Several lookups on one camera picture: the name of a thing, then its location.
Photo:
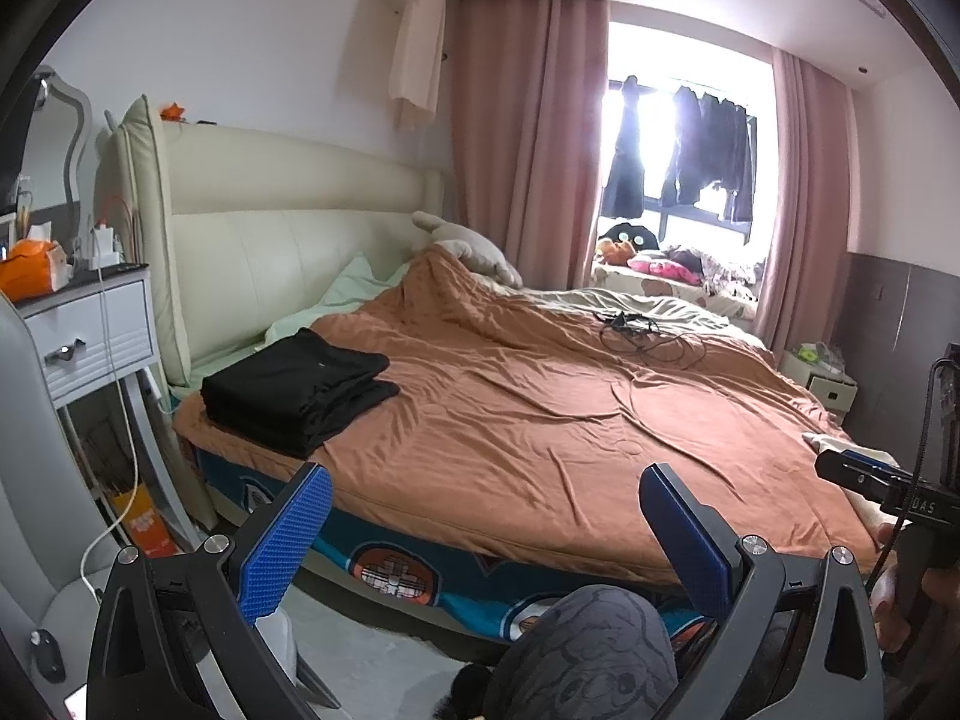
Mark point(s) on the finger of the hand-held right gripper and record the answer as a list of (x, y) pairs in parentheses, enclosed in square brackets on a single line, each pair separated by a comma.
[(847, 472)]

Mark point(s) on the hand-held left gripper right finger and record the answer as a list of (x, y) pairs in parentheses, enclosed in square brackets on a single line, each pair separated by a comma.
[(694, 540)]

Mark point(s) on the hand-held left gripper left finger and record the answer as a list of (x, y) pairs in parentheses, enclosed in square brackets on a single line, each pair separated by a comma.
[(289, 532)]

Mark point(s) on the black button-up jacket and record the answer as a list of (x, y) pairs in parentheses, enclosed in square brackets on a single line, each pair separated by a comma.
[(300, 375)]

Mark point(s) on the person's right hand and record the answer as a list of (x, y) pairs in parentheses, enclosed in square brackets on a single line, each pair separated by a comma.
[(891, 615)]

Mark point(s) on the small white nightstand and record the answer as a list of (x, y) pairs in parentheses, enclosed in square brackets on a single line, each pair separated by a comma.
[(825, 390)]

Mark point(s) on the white plastic bag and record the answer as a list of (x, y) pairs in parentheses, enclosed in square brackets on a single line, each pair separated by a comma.
[(277, 637)]

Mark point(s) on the orange cardboard box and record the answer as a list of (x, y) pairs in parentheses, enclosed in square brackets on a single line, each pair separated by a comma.
[(142, 521)]

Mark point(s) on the orange bed blanket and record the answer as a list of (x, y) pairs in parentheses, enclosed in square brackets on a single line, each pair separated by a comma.
[(562, 427)]

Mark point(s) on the teal printed bed sheet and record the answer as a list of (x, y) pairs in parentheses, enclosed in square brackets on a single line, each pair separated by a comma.
[(480, 592)]

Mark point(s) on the black fluffy item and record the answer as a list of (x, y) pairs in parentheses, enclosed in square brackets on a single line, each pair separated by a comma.
[(461, 694)]

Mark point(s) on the pale green pillow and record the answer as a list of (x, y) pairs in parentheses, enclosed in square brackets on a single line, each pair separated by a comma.
[(337, 300)]

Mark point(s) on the printed cloth pile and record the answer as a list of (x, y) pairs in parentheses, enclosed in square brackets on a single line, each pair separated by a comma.
[(720, 266)]

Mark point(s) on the grey chair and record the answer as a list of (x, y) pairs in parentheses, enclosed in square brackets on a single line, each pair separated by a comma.
[(30, 502)]

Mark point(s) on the black computer mouse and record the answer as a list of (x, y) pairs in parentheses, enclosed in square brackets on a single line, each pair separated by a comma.
[(49, 656)]

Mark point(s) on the pink plush toy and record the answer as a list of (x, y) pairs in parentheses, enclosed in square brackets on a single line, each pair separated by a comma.
[(660, 268)]

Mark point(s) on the pink curtain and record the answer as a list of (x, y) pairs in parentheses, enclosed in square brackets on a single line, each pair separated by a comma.
[(525, 142), (802, 202)]

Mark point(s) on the white nightstand with drawer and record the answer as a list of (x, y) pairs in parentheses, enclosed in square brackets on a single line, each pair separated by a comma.
[(97, 322)]

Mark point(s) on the cream upholstered headboard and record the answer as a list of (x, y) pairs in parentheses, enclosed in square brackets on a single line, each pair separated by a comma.
[(300, 240)]

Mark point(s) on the orange plush toy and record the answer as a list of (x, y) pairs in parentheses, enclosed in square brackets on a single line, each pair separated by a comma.
[(611, 251)]

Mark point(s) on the black plush toy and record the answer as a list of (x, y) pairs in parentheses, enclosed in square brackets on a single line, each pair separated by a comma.
[(634, 234)]

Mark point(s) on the grey plush toy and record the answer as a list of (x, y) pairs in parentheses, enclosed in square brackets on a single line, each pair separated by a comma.
[(472, 251)]

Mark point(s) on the white charger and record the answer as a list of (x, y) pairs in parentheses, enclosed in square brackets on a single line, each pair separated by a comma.
[(105, 244)]

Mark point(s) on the dark hanging garment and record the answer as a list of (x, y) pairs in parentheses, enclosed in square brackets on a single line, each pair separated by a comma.
[(624, 165), (709, 150)]

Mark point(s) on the orange tissue box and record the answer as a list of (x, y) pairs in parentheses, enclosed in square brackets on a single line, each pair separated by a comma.
[(34, 266)]

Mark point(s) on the small orange toy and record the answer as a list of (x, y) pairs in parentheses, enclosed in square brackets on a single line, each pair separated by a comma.
[(172, 111)]

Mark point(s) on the white framed mirror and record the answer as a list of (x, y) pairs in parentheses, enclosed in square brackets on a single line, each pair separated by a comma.
[(56, 150)]

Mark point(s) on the cream hanging cloth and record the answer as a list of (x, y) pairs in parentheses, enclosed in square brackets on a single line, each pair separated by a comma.
[(416, 52)]

